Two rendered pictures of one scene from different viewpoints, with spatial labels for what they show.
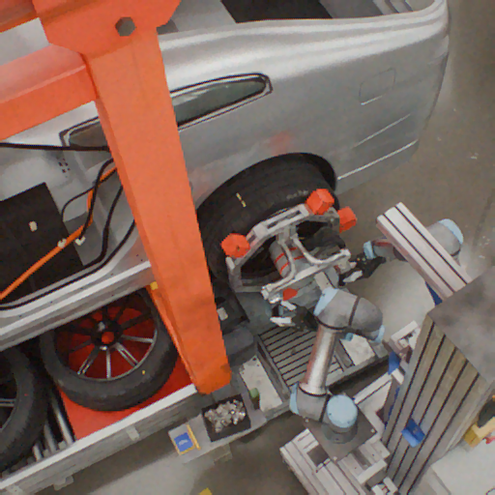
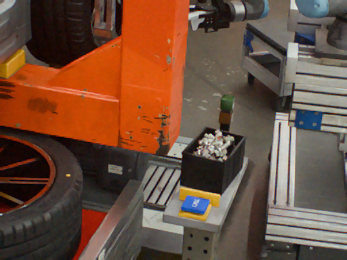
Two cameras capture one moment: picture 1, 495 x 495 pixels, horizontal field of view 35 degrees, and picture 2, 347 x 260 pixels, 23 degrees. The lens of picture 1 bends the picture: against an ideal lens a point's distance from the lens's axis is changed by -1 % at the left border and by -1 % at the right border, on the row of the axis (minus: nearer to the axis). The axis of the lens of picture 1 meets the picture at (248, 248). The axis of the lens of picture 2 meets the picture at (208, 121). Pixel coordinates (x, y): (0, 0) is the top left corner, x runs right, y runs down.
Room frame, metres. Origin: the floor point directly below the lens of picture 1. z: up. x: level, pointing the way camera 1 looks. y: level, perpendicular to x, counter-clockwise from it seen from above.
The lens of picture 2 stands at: (-0.15, 2.17, 1.78)
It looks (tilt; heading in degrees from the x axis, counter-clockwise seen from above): 26 degrees down; 302
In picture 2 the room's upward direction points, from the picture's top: 5 degrees clockwise
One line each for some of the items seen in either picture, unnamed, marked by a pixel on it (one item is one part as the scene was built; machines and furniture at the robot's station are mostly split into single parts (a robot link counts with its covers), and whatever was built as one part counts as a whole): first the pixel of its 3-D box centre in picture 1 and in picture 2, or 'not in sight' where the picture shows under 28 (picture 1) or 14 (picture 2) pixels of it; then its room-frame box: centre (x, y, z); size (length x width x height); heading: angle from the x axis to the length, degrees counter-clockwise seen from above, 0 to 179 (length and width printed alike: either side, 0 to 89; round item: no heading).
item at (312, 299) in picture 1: (267, 290); not in sight; (1.87, -0.07, 0.13); 0.50 x 0.36 x 0.10; 111
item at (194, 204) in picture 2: (184, 442); (195, 206); (1.00, 0.39, 0.47); 0.07 x 0.07 x 0.02; 21
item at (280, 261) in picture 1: (291, 262); not in sight; (1.65, -0.18, 0.85); 0.21 x 0.14 x 0.14; 21
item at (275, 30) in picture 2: not in sight; (289, 63); (1.69, -1.45, 0.17); 0.43 x 0.36 x 0.34; 152
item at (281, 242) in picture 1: (276, 262); not in sight; (1.57, -0.11, 1.03); 0.19 x 0.18 x 0.11; 21
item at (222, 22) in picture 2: (305, 321); (213, 16); (1.38, -0.21, 0.80); 0.12 x 0.08 x 0.09; 66
